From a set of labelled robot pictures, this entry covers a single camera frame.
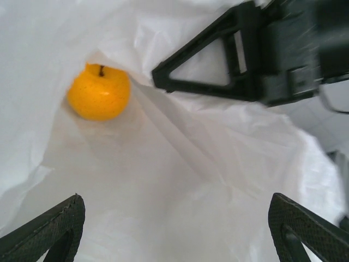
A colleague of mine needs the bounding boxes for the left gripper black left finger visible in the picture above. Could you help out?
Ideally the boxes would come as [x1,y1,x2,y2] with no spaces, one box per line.
[0,193,86,262]

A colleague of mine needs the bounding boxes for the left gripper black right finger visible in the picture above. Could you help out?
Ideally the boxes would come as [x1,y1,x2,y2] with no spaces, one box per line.
[268,192,349,262]

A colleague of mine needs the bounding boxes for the white plastic bag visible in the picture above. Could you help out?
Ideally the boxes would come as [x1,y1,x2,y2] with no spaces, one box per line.
[0,0,347,262]

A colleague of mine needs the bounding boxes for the speckled yellow apple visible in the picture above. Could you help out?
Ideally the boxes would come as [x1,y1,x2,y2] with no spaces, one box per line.
[67,62,132,122]

